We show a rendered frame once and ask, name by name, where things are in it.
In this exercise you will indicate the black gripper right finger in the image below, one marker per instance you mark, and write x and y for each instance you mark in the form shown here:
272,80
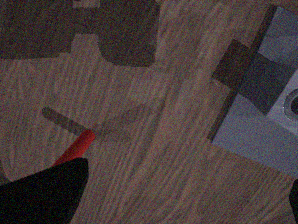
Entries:
294,199

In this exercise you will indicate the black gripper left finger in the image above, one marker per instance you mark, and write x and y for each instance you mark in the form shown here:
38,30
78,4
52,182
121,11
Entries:
48,197

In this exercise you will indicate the red peg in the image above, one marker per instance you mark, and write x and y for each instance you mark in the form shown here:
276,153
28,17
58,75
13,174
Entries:
77,148

